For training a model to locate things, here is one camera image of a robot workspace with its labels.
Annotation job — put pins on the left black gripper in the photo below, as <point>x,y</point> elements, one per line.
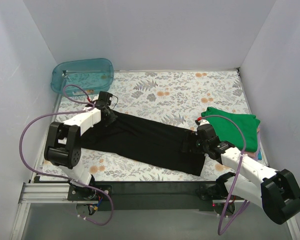
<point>109,116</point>

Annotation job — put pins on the green folded t shirt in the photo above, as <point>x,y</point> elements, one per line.
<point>234,128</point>

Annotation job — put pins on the lilac folded t shirt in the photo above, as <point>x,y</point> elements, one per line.
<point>257,154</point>

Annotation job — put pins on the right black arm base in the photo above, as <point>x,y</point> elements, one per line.
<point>215,190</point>

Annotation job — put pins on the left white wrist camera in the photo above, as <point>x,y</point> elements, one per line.
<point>93,102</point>

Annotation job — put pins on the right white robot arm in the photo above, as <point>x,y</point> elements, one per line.
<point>276,192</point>

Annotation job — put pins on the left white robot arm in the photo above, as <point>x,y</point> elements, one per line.
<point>63,143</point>

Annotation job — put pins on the blue folded t shirt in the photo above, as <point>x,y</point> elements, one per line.
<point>260,156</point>

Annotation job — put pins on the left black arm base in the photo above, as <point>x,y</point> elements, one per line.
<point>82,193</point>

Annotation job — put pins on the black t shirt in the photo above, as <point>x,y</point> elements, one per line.
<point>145,141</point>

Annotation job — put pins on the aluminium frame rail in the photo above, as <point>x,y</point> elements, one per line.
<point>137,211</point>

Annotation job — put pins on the teal plastic bin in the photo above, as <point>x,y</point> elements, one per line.
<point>86,75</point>

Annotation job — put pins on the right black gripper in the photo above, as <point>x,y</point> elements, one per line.
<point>190,142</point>

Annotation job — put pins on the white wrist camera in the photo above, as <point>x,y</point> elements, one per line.
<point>93,102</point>
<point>200,121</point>

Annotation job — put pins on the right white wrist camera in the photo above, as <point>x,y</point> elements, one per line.
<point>200,121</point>

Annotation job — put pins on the floral table mat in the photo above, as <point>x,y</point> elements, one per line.
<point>174,98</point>

